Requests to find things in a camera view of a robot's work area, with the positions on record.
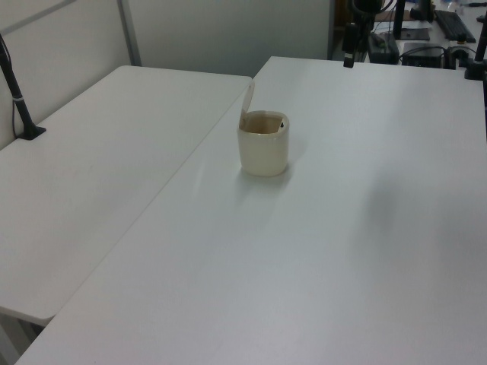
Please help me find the beige plastic trash bin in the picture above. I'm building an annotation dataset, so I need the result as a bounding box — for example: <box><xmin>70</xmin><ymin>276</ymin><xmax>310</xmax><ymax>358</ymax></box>
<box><xmin>237</xmin><ymin>80</ymin><xmax>292</xmax><ymax>178</ymax></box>

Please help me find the white side table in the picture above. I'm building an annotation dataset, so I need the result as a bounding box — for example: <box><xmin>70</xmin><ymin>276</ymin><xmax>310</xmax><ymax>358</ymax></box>
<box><xmin>0</xmin><ymin>65</ymin><xmax>254</xmax><ymax>321</ymax></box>

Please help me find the black case with green part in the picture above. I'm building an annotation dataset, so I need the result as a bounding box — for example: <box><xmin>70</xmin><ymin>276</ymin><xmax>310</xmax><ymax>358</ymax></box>
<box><xmin>367</xmin><ymin>31</ymin><xmax>401</xmax><ymax>64</ymax></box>

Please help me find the black computer keyboard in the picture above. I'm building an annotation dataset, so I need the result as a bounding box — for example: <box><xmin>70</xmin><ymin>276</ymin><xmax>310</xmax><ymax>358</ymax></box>
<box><xmin>432</xmin><ymin>9</ymin><xmax>477</xmax><ymax>43</ymax></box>

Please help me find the dark robot gripper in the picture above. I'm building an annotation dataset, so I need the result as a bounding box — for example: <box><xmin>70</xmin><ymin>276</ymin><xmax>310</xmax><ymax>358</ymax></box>
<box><xmin>343</xmin><ymin>21</ymin><xmax>358</xmax><ymax>69</ymax></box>

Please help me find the black electronics box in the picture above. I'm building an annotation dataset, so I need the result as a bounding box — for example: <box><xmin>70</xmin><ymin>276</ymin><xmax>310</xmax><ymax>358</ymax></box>
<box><xmin>401</xmin><ymin>42</ymin><xmax>447</xmax><ymax>69</ymax></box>

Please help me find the black pole with table clamp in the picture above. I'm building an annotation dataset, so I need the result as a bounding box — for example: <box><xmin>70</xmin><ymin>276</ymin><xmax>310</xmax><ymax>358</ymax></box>
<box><xmin>463</xmin><ymin>14</ymin><xmax>487</xmax><ymax>81</ymax></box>

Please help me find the grey partition frame post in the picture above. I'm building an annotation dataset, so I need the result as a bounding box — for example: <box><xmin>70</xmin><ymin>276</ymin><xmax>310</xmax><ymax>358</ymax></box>
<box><xmin>116</xmin><ymin>0</ymin><xmax>143</xmax><ymax>68</ymax></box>

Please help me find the black monitor stand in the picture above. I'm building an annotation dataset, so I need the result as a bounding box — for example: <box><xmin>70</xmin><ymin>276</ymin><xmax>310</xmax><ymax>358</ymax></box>
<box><xmin>393</xmin><ymin>0</ymin><xmax>431</xmax><ymax>42</ymax></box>

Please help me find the black camera pole with base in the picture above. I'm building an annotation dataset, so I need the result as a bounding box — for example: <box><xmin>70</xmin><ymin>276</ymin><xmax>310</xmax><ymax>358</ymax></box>
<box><xmin>0</xmin><ymin>32</ymin><xmax>47</xmax><ymax>142</ymax></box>

